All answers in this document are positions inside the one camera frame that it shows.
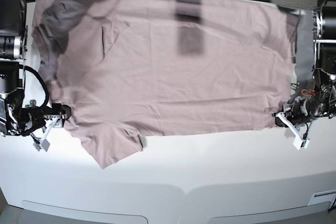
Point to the pink T-shirt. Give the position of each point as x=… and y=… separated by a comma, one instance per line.
x=135, y=68

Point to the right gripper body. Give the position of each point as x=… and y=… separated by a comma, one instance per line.
x=30, y=119

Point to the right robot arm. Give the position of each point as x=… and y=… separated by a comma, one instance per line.
x=17, y=120

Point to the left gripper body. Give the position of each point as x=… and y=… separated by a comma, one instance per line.
x=301, y=111

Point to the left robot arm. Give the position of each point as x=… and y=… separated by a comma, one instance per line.
x=320, y=101

